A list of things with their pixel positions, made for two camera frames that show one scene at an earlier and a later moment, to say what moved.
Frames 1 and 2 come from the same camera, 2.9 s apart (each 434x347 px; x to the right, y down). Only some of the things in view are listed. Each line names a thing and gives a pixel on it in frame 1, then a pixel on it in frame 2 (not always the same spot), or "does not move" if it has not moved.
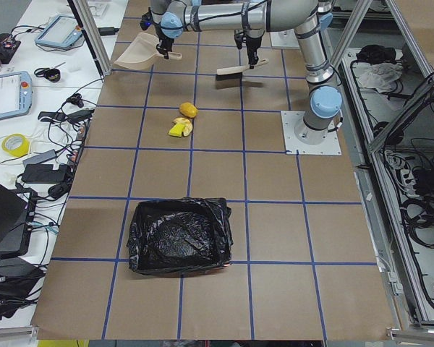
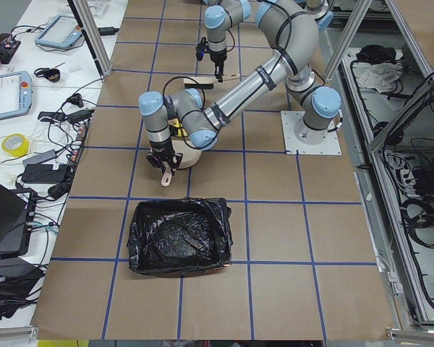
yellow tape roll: (23, 148) does not move
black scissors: (40, 71) does not move
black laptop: (9, 220) does not move
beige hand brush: (235, 74) to (206, 82)
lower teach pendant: (8, 95) does not move
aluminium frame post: (92, 36) does not move
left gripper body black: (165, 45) to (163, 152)
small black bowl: (53, 74) does not move
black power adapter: (35, 173) does not move
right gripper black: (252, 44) to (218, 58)
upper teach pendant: (64, 30) does not move
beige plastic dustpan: (142, 52) to (189, 157)
